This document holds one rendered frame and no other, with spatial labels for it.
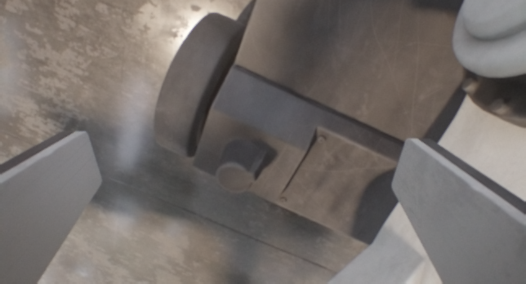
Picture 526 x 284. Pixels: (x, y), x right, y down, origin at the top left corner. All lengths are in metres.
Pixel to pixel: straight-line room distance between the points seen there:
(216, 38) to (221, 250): 0.60
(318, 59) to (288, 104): 0.05
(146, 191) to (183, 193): 0.10
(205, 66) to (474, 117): 0.24
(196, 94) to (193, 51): 0.05
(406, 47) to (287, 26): 0.11
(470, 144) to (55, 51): 0.66
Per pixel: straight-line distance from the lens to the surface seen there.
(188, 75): 0.30
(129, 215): 0.84
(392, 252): 0.23
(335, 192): 0.34
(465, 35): 0.20
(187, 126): 0.32
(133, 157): 0.69
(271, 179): 0.31
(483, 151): 0.20
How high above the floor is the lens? 0.45
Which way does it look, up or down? 58 degrees down
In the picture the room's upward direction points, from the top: 158 degrees counter-clockwise
